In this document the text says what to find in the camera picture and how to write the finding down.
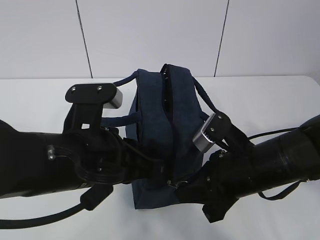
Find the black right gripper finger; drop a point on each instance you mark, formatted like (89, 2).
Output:
(191, 190)

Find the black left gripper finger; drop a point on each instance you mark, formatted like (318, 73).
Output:
(157, 170)

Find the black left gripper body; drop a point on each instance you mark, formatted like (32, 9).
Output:
(112, 160)

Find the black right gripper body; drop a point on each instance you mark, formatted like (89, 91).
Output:
(227, 179)

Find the dark blue lunch bag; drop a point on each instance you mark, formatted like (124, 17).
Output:
(164, 117)

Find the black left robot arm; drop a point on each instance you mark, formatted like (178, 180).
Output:
(85, 154)

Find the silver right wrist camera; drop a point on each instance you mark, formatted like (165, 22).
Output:
(209, 133)

